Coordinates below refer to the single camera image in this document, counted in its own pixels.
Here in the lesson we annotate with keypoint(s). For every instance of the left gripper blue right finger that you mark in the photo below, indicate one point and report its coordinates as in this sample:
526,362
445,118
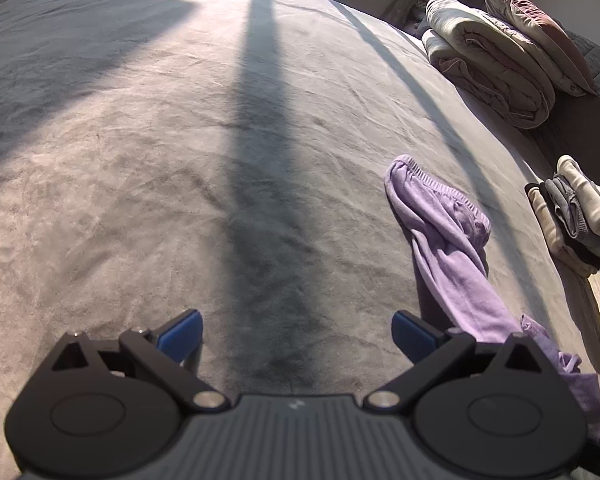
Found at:
436,356

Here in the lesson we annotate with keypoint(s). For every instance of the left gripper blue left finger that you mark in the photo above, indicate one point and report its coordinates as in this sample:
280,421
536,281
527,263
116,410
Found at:
161,359

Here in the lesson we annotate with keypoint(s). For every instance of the purple pants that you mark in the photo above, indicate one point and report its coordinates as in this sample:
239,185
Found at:
448,232

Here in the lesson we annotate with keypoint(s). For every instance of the folded beige garment bottom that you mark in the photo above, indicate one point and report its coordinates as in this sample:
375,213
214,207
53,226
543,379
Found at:
561,246

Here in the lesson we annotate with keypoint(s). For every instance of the folded grey garment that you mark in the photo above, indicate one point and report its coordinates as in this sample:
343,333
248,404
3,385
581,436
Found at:
571,218

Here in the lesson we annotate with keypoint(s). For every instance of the grey bed sheet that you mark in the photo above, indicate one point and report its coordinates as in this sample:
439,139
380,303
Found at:
229,156

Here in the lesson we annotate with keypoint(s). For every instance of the folded cream garment top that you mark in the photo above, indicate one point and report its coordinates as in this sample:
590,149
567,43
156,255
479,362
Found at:
587,191

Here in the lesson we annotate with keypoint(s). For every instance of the grey quilted headboard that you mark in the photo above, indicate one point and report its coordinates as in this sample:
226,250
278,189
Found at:
574,125

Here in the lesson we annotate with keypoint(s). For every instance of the folded beige pink quilt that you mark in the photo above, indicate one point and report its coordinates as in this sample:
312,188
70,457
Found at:
492,61

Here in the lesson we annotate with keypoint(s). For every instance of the pink pillow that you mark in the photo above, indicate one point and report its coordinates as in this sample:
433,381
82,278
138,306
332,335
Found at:
537,25

